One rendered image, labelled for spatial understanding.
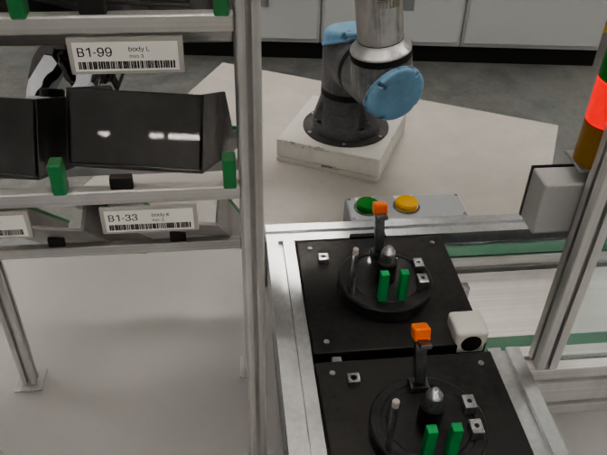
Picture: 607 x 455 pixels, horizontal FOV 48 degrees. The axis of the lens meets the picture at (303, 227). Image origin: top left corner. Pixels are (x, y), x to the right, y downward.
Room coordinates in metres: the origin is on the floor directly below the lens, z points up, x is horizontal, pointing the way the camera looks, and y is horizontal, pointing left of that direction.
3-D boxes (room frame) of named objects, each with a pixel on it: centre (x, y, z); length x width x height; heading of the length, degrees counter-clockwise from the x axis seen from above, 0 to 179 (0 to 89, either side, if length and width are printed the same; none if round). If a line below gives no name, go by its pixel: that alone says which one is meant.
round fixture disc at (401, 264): (0.75, -0.12, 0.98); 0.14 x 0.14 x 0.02
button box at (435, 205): (0.98, -0.18, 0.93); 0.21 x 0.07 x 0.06; 97
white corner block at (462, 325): (0.67, -0.23, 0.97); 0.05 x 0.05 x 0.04; 7
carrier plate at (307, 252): (0.75, -0.12, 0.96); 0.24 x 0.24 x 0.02; 7
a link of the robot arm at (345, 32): (1.34, -0.09, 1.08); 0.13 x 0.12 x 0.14; 25
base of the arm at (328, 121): (1.34, -0.09, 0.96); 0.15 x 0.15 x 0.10
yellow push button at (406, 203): (0.98, -0.18, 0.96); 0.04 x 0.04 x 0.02
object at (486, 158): (1.29, -0.07, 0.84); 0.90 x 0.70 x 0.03; 71
